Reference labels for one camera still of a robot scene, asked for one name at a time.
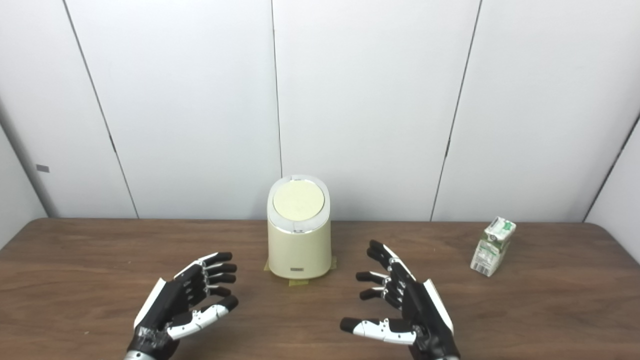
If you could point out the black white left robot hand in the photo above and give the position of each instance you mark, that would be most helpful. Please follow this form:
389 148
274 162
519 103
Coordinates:
165 305

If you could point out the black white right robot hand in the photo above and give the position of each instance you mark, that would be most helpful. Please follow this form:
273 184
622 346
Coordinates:
425 315

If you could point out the green white milk carton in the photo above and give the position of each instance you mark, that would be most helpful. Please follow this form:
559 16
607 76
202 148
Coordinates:
490 250

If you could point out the cream-colored round bin lid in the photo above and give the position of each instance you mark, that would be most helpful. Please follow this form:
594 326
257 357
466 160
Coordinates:
299 200

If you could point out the cream-colored bin body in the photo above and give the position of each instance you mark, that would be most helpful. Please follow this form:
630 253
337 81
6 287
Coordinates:
298 250

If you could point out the yellow masking tape piece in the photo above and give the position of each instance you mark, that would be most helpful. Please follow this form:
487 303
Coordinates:
333 263
299 282

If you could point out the small grey wall tag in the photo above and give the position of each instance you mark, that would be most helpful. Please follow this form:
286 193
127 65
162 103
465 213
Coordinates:
42 168

